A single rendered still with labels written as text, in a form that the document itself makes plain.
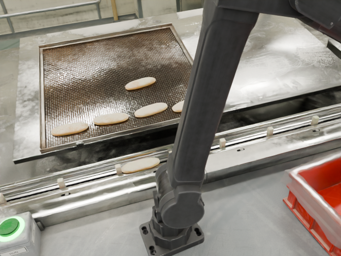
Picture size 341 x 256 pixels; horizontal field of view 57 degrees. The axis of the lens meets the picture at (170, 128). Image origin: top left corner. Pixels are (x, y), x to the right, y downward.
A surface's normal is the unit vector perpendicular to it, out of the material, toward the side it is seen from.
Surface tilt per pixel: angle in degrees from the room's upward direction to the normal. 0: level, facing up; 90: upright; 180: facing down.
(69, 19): 90
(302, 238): 0
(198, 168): 83
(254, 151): 0
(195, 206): 90
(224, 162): 0
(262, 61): 10
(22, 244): 90
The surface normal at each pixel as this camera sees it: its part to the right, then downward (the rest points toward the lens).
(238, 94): -0.02, -0.67
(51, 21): 0.27, 0.58
